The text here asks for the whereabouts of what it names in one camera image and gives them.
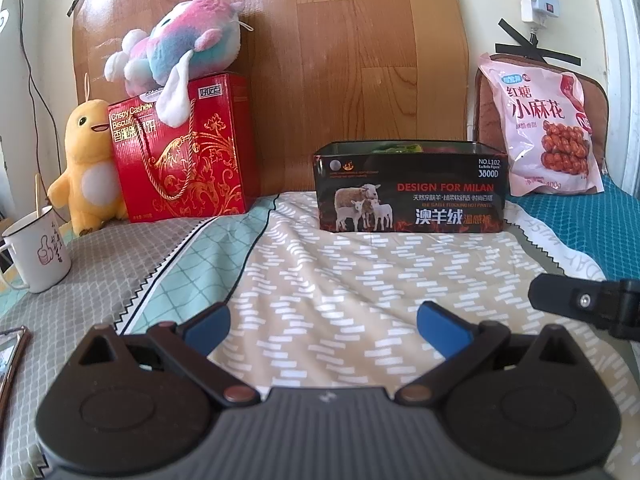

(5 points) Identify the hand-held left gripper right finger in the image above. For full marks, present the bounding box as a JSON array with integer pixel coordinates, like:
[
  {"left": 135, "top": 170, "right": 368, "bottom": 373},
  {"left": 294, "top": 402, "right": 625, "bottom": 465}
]
[{"left": 397, "top": 302, "right": 576, "bottom": 407}]

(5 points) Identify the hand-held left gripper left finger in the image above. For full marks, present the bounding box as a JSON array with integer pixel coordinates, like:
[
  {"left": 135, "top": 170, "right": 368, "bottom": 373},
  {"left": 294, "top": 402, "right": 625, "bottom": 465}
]
[{"left": 77, "top": 302, "right": 261, "bottom": 407}]

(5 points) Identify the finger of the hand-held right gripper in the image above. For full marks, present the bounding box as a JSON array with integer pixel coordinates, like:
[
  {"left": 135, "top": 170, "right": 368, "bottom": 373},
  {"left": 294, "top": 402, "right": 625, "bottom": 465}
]
[{"left": 529, "top": 274, "right": 640, "bottom": 344}]

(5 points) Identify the dark printed tin box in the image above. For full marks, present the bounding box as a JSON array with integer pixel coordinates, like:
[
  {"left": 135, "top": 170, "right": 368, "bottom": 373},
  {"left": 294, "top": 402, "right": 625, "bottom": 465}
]
[{"left": 313, "top": 141, "right": 510, "bottom": 235}]

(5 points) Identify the blue diamond pattern blanket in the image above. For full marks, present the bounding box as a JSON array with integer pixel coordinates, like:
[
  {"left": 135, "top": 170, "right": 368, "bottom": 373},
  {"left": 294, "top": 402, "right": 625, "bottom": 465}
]
[{"left": 505, "top": 174, "right": 640, "bottom": 286}]

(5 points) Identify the patterned bed sheet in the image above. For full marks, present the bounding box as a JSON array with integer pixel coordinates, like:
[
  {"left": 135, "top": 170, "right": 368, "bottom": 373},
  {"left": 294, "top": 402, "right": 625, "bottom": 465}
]
[{"left": 0, "top": 191, "right": 640, "bottom": 480}]

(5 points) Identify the red gift box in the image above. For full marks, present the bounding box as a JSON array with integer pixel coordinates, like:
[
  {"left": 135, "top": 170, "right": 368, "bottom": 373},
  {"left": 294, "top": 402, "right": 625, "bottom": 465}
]
[{"left": 107, "top": 72, "right": 250, "bottom": 224}]

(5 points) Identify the pink snack bag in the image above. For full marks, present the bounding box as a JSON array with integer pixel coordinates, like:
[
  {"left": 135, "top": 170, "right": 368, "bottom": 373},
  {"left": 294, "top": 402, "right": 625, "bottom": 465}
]
[{"left": 478, "top": 52, "right": 606, "bottom": 197}]

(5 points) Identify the white enamel mug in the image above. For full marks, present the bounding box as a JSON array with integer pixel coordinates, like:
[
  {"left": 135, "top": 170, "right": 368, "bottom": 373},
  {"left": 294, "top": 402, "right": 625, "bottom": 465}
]
[{"left": 1, "top": 205, "right": 72, "bottom": 294}]

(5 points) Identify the brown cushion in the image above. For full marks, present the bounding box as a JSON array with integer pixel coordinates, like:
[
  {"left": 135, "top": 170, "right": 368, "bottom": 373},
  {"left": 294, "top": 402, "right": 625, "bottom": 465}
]
[{"left": 472, "top": 52, "right": 611, "bottom": 177}]

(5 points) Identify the yellow duck plush toy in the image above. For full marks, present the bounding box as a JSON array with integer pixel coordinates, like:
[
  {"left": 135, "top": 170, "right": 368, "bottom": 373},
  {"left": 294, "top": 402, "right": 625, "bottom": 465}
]
[{"left": 47, "top": 99, "right": 129, "bottom": 236}]

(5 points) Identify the smartphone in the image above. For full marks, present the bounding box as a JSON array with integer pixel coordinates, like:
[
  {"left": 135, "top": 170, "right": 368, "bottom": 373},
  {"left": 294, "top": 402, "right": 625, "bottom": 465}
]
[{"left": 0, "top": 326, "right": 32, "bottom": 413}]

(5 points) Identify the black tape cross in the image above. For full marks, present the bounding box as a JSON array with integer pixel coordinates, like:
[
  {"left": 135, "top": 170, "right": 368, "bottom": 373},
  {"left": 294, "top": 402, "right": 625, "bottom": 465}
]
[{"left": 497, "top": 17, "right": 582, "bottom": 67}]

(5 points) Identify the wooden headboard panel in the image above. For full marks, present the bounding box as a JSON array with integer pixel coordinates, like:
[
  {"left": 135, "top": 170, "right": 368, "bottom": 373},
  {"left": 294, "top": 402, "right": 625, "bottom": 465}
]
[{"left": 70, "top": 0, "right": 477, "bottom": 202}]

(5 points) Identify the pastel plush toy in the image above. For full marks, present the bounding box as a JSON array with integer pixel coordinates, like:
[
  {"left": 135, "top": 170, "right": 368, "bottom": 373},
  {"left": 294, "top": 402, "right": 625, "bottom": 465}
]
[{"left": 104, "top": 0, "right": 247, "bottom": 128}]

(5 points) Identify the white window frame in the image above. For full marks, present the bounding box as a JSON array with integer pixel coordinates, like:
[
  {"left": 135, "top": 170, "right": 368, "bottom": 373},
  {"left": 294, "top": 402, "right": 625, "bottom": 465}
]
[{"left": 606, "top": 0, "right": 640, "bottom": 196}]

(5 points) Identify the black wall cable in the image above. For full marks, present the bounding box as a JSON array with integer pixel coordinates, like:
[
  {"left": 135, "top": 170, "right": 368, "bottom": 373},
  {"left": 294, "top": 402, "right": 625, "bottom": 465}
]
[{"left": 17, "top": 0, "right": 57, "bottom": 161}]

